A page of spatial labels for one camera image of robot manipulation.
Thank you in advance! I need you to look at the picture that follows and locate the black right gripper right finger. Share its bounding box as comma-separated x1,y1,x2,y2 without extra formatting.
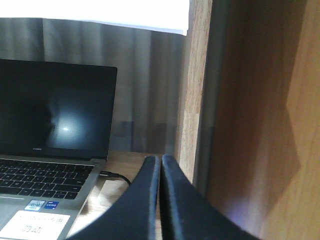
161,155,257,240

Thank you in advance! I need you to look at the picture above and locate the white paper sheet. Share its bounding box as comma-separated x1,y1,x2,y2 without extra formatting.
0,0,190,36

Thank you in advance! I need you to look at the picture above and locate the grey open laptop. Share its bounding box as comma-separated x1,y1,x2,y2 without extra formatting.
0,59,118,240

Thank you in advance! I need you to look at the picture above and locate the white label right sticker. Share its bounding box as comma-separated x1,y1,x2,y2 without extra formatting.
0,210,70,240

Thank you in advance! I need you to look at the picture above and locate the black cable right of laptop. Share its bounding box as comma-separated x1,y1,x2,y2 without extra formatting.
99,170,133,186

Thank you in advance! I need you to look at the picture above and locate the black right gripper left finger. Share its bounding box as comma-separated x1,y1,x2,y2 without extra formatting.
68,156,160,240

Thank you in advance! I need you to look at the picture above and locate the grey curtain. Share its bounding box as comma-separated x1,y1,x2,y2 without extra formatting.
0,18,186,154

